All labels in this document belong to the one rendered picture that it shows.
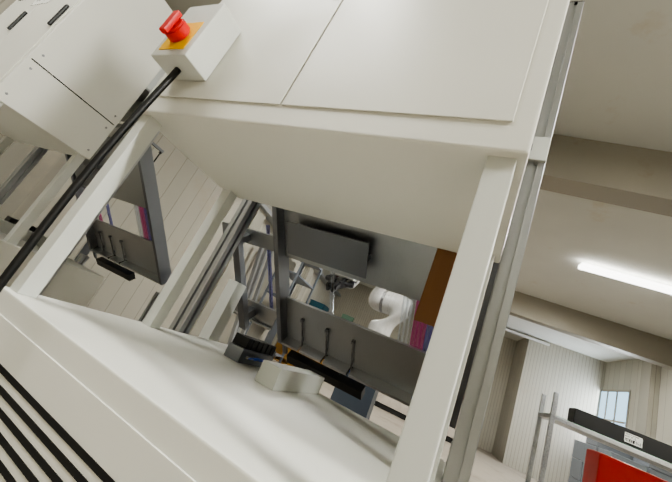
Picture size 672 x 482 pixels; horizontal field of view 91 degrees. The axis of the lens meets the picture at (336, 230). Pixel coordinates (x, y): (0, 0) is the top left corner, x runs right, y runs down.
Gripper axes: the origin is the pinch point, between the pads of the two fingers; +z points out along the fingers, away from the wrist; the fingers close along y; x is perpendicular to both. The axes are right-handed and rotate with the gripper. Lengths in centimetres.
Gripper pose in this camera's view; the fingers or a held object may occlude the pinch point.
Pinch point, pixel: (332, 285)
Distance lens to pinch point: 118.0
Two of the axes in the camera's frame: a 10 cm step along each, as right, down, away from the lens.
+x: -1.3, 9.6, 2.5
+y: 8.6, 2.3, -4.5
